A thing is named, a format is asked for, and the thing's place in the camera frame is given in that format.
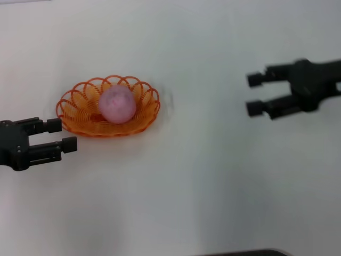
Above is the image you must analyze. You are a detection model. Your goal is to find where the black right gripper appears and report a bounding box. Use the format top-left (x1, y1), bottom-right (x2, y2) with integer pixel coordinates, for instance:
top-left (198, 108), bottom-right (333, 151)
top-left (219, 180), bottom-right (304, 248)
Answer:
top-left (246, 58), bottom-right (341, 120)

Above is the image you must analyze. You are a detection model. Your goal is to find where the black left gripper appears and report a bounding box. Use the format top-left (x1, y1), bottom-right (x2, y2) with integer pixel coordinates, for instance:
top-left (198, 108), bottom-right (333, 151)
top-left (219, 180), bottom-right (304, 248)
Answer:
top-left (0, 116), bottom-right (78, 172)

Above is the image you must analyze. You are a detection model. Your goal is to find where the orange plastic wire basket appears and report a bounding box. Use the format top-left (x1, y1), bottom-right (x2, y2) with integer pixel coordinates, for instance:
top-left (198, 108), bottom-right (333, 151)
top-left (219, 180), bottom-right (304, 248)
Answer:
top-left (55, 75), bottom-right (161, 138)

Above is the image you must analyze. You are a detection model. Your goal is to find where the pink fuzzy peach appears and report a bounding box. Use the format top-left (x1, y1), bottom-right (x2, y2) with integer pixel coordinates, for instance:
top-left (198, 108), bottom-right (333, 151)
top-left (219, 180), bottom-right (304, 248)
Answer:
top-left (99, 84), bottom-right (137, 125)

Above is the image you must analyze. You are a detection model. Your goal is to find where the dark robot torso edge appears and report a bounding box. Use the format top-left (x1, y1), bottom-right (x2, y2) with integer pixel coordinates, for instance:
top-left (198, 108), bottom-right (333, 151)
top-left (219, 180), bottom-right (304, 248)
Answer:
top-left (197, 248), bottom-right (290, 256)

